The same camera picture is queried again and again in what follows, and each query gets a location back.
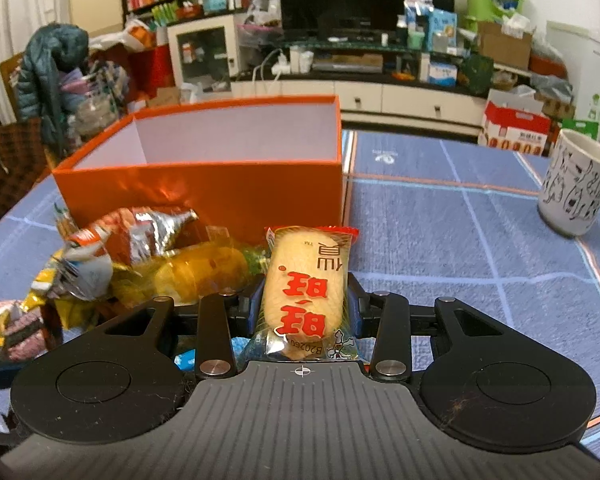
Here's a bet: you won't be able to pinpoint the crumpled yellow snack wrapper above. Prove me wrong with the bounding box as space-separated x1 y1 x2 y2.
20 252 113 331

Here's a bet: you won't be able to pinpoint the white tv stand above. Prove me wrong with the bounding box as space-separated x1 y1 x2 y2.
230 35 492 130

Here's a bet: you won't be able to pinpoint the clear yellow cake packet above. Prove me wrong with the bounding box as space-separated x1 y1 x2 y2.
152 240 268 307

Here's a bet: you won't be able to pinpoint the orange cardboard box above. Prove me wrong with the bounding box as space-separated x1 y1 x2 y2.
51 95 346 247

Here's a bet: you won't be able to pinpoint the red white carton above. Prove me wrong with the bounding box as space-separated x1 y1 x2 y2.
479 101 554 157

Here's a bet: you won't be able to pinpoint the blue snack packet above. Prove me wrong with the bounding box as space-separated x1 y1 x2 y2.
174 335 253 372

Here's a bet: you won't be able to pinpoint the pink dark snack packet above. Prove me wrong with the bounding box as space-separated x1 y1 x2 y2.
0 302 48 363

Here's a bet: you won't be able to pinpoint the red paper bag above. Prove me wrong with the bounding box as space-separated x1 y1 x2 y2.
129 44 174 102

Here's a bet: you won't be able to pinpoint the silver red snack packet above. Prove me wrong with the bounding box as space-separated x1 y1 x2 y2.
62 207 199 267

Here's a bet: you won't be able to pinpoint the blue grid tablecloth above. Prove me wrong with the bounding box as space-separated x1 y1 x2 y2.
0 129 600 463

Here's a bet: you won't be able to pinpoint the dark teal puffer jacket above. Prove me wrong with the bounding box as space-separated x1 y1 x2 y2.
14 22 91 158

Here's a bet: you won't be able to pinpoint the white glass door cabinet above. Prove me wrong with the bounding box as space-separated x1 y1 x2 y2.
166 14 242 95

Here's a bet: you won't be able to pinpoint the dark green bag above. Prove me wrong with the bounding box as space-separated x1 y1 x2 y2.
461 54 494 97

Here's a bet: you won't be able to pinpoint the blue white cartons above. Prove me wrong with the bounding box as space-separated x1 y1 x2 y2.
402 0 459 54

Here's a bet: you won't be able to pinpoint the brown checkered chair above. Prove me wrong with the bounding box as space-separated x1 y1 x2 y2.
0 122 53 242

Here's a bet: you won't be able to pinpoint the white mug black cat print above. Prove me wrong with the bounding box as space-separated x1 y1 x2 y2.
537 129 600 238

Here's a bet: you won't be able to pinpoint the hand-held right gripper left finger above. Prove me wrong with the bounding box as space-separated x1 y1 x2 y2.
102 279 267 380

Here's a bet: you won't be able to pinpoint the rice cracker packet red print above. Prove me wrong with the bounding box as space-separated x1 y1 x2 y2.
252 225 361 363

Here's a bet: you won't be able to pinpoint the brown cardboard box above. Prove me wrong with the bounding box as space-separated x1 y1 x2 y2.
476 21 534 72

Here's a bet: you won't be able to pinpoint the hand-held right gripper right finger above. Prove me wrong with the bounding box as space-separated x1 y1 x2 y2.
346 277 487 381

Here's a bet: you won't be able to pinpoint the green white box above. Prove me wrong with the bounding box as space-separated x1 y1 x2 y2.
559 118 600 142

